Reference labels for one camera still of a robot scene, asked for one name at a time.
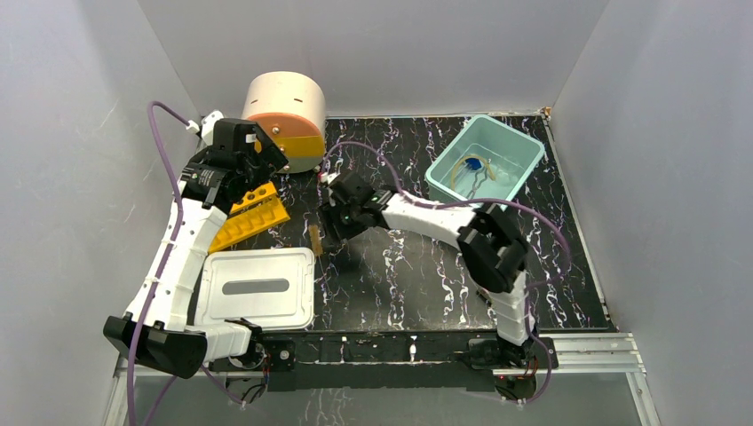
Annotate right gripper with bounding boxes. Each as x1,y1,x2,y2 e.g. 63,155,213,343
315,199,368,248

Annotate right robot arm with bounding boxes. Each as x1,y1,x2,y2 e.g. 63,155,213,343
319,172,535,369

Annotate tan rubber tube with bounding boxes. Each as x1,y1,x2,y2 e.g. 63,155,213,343
450,154,495,190

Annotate cream orange cylindrical container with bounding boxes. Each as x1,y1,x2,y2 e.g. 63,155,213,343
241,71,326,174

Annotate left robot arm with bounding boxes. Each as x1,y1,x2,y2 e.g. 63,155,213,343
103,118,288,379

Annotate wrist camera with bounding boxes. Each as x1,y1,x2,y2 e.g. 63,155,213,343
186,110,225,146
317,171,339,186

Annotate brown test tube brush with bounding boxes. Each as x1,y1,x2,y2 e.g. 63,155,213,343
308,225,323,256

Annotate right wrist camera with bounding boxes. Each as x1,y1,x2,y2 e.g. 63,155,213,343
317,171,339,186

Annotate white bin lid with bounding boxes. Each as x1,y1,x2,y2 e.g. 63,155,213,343
194,248,315,331

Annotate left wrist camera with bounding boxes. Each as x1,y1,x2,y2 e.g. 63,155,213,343
186,110,225,146

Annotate teal plastic bin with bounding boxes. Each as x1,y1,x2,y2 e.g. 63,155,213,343
424,114,545,202

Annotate yellow test tube rack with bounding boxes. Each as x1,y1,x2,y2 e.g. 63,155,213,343
208,183,290,254

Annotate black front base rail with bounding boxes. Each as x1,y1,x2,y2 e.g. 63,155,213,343
210,329,559,398

